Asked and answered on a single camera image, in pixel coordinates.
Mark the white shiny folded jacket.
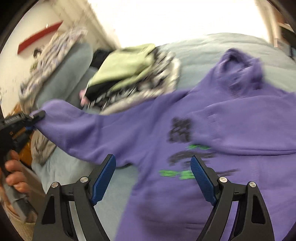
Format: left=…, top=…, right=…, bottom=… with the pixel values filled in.
left=99, top=58, right=181, bottom=115

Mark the person's left hand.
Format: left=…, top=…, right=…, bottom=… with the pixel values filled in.
left=0, top=150, right=32, bottom=209

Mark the pink white plush toy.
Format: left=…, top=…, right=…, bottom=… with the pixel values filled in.
left=79, top=89, right=90, bottom=107

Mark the black white patterned garment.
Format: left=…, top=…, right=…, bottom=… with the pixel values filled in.
left=90, top=51, right=176, bottom=111

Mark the cartoon wall sticker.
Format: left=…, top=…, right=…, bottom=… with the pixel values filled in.
left=30, top=48, right=43, bottom=72

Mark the red wall decoration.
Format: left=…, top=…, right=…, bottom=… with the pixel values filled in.
left=17, top=21, right=63, bottom=55

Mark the beige pillow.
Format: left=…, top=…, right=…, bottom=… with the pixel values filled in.
left=31, top=131, right=56, bottom=166

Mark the wooden shelf unit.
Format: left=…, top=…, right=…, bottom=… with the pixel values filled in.
left=270, top=6, right=295, bottom=61

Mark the green black folded garment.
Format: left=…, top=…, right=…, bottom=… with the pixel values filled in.
left=85, top=44, right=156, bottom=101

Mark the dark garment behind stack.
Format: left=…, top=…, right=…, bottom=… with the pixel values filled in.
left=90, top=49, right=113, bottom=69

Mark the purple hoodie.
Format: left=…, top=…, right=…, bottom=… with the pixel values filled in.
left=36, top=49, right=295, bottom=240

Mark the floral folded quilt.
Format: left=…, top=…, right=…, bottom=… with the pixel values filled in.
left=18, top=26, right=87, bottom=103

